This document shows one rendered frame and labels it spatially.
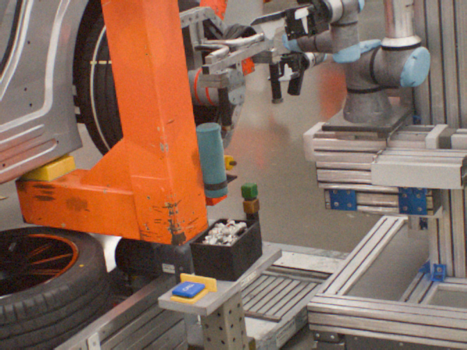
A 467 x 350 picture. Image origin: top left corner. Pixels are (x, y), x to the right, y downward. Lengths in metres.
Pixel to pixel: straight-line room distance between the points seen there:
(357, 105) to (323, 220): 1.54
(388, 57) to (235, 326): 0.92
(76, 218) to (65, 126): 0.32
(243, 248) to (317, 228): 1.50
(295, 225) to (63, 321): 1.75
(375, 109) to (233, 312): 0.75
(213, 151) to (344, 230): 1.09
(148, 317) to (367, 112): 0.92
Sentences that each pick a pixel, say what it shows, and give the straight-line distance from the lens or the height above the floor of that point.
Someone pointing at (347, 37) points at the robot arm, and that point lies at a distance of 2.57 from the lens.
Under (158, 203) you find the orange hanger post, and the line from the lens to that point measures 2.88.
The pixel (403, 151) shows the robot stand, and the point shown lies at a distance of 2.85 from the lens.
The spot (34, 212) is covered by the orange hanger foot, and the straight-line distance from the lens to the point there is 3.28.
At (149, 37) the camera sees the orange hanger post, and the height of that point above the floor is 1.17.
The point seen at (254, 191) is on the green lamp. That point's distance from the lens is 2.93.
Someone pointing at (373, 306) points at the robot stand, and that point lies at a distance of 3.05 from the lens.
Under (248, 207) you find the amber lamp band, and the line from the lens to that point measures 2.94.
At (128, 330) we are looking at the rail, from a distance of 2.89.
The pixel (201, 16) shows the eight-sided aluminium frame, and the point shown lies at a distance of 3.45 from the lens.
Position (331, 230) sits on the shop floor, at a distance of 4.24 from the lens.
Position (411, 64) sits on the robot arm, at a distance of 2.77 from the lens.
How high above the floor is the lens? 1.62
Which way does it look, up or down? 18 degrees down
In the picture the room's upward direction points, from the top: 7 degrees counter-clockwise
